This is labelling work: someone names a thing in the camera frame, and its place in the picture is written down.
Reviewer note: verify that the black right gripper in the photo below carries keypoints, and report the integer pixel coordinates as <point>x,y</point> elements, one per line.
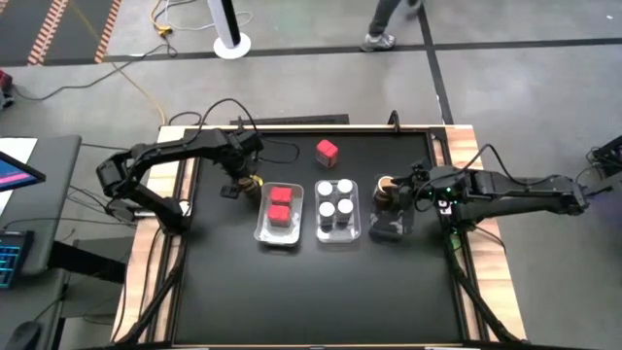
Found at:
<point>437,187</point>

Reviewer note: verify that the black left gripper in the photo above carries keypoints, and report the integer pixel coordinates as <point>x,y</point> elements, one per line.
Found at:
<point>243,150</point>

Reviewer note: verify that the white-lidded spice jar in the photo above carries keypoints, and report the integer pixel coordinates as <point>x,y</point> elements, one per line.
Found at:
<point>327,209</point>
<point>345,206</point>
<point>324,188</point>
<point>345,186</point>

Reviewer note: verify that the white opaque plastic bin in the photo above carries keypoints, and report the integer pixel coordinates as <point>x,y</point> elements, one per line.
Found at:
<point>279,237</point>

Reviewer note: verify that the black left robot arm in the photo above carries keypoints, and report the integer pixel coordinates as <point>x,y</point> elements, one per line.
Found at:
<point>160,150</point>

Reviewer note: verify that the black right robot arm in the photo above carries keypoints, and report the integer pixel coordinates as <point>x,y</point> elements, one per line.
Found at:
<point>525,189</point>

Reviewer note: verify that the smoky grey transparent bin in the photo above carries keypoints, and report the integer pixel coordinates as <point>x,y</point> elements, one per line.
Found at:
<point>389,228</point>

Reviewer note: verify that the black table clamp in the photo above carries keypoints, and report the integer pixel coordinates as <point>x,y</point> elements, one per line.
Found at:
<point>394,121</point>
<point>240,127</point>

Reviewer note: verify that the clear plastic bin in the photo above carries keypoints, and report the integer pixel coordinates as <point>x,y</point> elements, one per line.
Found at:
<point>337,235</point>

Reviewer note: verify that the wooden table border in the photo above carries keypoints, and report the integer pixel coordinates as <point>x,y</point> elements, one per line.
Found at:
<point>466,146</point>

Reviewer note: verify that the black flat bar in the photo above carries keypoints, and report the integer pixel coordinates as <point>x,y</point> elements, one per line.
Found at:
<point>301,119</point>

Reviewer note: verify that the white and black pole stand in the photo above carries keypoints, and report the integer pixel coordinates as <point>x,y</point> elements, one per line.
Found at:
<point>232,44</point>

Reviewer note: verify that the person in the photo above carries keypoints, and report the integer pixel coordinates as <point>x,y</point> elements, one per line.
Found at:
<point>379,41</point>

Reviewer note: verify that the black desk support bar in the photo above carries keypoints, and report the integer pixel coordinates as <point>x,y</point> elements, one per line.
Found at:
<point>87,262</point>

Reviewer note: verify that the grey desk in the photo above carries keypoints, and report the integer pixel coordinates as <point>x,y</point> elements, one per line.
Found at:
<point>48,214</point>

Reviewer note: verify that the black equipment cart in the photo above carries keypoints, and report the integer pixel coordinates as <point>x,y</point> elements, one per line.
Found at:
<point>605,165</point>

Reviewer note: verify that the orange-striped black floor mat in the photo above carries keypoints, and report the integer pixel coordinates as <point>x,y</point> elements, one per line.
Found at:
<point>82,29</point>

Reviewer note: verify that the computer monitor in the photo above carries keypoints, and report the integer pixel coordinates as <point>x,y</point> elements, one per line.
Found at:
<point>17,172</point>

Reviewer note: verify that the white paper sheet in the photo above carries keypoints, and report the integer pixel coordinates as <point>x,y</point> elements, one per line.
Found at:
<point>19,145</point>

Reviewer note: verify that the backlit keyboard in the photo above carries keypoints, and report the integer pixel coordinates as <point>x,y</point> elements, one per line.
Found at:
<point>12,257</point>

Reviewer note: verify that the red and black device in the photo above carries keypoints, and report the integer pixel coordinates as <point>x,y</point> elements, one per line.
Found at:
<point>5,85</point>

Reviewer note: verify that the black computer mouse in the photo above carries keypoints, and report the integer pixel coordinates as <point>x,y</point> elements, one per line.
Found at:
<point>14,335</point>

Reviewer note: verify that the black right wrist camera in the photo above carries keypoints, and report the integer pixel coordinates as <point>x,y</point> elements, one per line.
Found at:
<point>420,167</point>

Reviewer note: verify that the black frame strut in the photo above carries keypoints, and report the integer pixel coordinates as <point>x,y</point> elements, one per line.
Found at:
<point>162,287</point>
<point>473,291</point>

